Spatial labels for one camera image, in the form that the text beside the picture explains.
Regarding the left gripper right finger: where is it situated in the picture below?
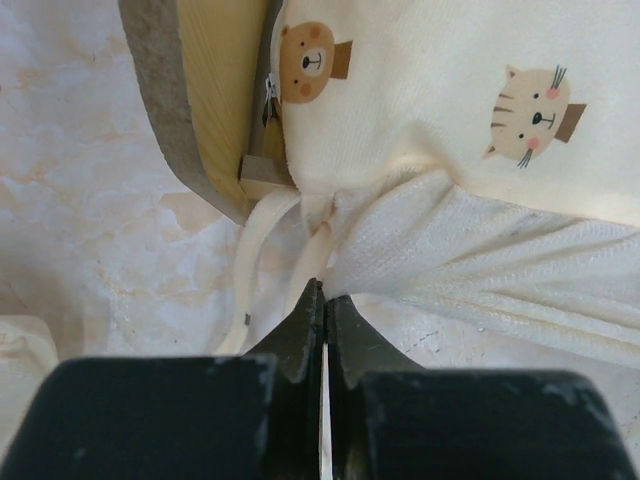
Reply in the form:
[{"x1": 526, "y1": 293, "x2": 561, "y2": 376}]
[{"x1": 325, "y1": 296, "x2": 638, "y2": 479}]

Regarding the wooden pet bed frame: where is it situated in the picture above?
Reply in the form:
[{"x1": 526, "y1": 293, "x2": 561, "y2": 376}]
[{"x1": 118, "y1": 1, "x2": 292, "y2": 224}]

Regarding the cream animal print cushion cover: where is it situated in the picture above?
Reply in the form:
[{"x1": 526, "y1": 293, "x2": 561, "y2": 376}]
[{"x1": 216, "y1": 1, "x2": 639, "y2": 368}]

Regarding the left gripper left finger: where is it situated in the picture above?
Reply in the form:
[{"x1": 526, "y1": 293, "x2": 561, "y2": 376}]
[{"x1": 1, "y1": 280, "x2": 324, "y2": 479}]

